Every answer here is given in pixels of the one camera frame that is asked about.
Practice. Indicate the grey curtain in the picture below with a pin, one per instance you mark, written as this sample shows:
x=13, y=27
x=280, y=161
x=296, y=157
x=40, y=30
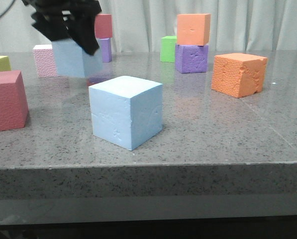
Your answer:
x=139, y=25

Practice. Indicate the pink foam block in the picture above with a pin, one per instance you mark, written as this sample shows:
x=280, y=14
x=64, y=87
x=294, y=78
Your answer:
x=44, y=61

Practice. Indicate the smooth light blue foam block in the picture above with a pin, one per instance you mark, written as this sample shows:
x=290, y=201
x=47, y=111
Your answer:
x=126, y=110

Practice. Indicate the purple foam block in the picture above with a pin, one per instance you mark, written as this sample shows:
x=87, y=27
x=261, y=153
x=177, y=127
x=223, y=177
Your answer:
x=105, y=47
x=191, y=58

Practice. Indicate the damaged orange foam block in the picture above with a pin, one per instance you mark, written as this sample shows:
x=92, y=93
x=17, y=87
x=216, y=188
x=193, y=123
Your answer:
x=238, y=74

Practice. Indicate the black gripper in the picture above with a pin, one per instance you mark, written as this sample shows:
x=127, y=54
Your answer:
x=80, y=23

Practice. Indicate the red stacked foam block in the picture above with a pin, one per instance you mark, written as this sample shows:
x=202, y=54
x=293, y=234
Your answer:
x=103, y=26

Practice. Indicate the orange stacked foam block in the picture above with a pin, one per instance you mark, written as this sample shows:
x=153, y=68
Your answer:
x=193, y=29

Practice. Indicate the green foam block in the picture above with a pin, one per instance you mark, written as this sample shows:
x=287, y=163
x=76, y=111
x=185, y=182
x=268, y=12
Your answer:
x=167, y=52

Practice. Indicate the large red foam block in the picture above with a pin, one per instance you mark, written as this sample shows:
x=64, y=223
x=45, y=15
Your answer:
x=13, y=101

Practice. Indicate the left purple foam block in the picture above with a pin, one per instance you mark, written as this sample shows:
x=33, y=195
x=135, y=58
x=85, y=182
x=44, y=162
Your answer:
x=105, y=47

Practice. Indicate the textured light blue foam block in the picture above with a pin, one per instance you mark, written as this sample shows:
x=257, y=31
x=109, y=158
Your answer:
x=71, y=60

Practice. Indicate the right purple foam block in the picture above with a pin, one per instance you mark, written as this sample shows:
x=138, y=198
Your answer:
x=191, y=58

